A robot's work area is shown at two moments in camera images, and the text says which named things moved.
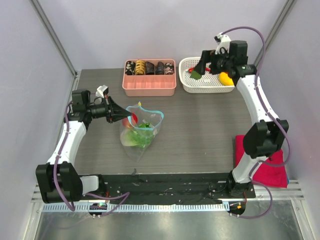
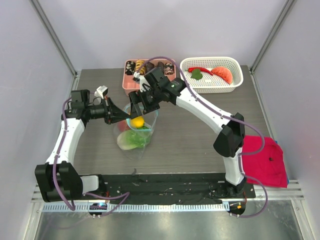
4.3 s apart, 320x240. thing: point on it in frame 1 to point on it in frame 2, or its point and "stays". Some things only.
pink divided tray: (149, 77) stays
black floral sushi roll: (130, 68) stays
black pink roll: (169, 68) stays
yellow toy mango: (225, 80) to (138, 122)
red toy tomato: (130, 121) to (123, 125)
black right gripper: (210, 63) to (144, 102)
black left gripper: (113, 112) stays
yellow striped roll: (140, 67) stays
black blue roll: (160, 68) stays
